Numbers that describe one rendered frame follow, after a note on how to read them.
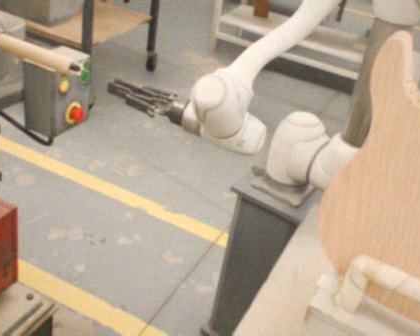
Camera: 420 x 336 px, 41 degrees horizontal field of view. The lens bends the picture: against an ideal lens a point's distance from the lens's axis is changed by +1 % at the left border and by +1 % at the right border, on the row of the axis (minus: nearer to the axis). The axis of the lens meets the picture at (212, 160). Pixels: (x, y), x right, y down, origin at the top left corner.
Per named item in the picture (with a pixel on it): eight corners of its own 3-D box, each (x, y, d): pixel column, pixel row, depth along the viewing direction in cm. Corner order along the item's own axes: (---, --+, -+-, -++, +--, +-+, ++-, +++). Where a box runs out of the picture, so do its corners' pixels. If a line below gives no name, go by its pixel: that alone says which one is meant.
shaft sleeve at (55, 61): (-4, 50, 118) (-5, 35, 116) (7, 47, 121) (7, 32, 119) (67, 77, 113) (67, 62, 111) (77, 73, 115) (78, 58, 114)
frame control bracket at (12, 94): (-18, 109, 143) (-19, 95, 141) (34, 87, 159) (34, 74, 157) (-6, 114, 142) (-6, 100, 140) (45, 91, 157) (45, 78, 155)
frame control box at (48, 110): (-31, 136, 157) (-38, 48, 144) (24, 110, 174) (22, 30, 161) (40, 167, 150) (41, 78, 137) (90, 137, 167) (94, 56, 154)
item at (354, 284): (331, 311, 87) (348, 265, 82) (337, 299, 89) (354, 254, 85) (351, 321, 86) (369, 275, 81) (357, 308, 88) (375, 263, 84)
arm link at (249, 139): (220, 110, 148) (210, 90, 136) (274, 129, 144) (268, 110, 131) (203, 146, 146) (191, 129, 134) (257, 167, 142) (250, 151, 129)
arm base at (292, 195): (264, 162, 204) (267, 149, 201) (319, 187, 195) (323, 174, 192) (238, 181, 190) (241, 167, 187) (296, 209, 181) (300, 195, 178)
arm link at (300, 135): (282, 155, 199) (297, 99, 187) (325, 179, 189) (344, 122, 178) (255, 169, 187) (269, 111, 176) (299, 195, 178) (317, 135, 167)
